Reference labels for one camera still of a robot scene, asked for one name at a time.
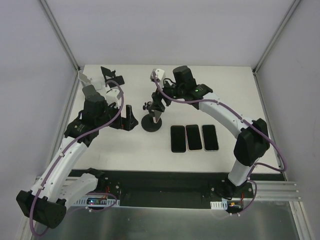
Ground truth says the pink-cased phone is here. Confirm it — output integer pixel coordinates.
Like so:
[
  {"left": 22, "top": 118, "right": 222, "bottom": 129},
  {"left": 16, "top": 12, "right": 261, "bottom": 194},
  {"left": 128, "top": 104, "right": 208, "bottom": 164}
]
[{"left": 152, "top": 110, "right": 162, "bottom": 124}]

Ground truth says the black round-base phone mount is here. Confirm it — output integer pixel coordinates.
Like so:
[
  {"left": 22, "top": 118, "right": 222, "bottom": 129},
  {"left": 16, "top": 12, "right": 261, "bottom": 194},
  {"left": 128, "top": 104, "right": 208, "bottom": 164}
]
[{"left": 141, "top": 101, "right": 162, "bottom": 133}]

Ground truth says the black phone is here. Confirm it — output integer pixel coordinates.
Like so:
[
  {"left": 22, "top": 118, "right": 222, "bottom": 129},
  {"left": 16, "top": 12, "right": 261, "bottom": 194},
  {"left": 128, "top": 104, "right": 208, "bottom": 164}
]
[{"left": 170, "top": 125, "right": 187, "bottom": 153}]

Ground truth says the silver folding phone stand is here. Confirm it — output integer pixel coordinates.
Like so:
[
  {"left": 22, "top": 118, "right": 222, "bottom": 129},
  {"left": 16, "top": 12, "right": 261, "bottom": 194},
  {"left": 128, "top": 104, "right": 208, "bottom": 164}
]
[{"left": 77, "top": 71, "right": 104, "bottom": 91}]

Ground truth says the white-cased phone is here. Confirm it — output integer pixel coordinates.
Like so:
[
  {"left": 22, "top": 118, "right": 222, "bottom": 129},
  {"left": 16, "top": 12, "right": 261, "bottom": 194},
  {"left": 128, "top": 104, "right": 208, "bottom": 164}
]
[{"left": 185, "top": 124, "right": 203, "bottom": 151}]

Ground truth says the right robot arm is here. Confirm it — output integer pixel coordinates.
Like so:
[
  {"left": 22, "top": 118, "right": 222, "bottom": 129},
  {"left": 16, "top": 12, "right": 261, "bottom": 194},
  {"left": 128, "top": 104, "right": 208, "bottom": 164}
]
[{"left": 143, "top": 65, "right": 270, "bottom": 198}]

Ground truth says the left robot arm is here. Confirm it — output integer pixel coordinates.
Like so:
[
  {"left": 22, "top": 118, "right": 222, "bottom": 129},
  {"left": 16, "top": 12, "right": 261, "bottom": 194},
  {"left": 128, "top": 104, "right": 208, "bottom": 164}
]
[{"left": 16, "top": 93, "right": 138, "bottom": 229}]

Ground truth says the clear-cased phone on table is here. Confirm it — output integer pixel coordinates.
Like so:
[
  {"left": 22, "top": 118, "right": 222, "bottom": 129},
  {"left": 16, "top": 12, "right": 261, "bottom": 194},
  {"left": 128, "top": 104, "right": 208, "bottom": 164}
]
[{"left": 201, "top": 124, "right": 219, "bottom": 151}]

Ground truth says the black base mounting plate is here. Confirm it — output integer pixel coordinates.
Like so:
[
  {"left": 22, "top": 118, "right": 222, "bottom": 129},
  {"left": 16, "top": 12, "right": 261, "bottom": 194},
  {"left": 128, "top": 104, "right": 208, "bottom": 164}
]
[{"left": 69, "top": 169, "right": 261, "bottom": 208}]

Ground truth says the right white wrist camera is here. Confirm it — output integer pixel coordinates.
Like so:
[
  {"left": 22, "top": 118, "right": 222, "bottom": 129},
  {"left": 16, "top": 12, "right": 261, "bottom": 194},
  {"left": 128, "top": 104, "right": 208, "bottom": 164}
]
[{"left": 150, "top": 68, "right": 166, "bottom": 88}]

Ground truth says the left white cable duct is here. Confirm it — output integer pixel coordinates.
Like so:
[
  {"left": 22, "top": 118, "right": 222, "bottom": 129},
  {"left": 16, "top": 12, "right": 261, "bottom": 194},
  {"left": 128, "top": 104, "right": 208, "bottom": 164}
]
[{"left": 72, "top": 197, "right": 120, "bottom": 208}]

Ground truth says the white cable duct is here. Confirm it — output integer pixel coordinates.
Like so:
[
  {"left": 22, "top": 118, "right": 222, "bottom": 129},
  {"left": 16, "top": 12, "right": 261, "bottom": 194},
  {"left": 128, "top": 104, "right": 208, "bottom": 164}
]
[
  {"left": 72, "top": 197, "right": 120, "bottom": 208},
  {"left": 210, "top": 200, "right": 228, "bottom": 210}
]

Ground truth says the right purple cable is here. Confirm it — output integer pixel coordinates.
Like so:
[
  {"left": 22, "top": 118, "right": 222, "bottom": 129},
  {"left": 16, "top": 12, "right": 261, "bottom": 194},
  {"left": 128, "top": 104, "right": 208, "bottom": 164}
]
[{"left": 151, "top": 71, "right": 288, "bottom": 221}]

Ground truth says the right white cable duct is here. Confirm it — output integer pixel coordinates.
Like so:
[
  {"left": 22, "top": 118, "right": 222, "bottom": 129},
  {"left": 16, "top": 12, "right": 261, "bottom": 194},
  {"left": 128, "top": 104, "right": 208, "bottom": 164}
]
[{"left": 210, "top": 200, "right": 228, "bottom": 210}]

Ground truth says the left aluminium frame post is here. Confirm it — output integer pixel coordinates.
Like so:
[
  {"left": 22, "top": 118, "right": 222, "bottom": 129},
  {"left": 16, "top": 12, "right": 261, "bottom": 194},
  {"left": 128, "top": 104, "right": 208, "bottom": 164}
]
[{"left": 37, "top": 0, "right": 81, "bottom": 71}]

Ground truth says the aluminium frame post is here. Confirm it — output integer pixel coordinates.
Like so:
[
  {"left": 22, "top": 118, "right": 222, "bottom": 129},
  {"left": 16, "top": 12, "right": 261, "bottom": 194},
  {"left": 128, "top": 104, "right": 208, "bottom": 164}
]
[
  {"left": 37, "top": 0, "right": 81, "bottom": 71},
  {"left": 252, "top": 0, "right": 302, "bottom": 76}
]

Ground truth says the right aluminium frame post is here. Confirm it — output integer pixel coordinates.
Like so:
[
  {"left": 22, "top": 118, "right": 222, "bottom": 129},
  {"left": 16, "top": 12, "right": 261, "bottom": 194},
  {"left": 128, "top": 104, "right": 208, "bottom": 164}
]
[{"left": 252, "top": 0, "right": 302, "bottom": 76}]

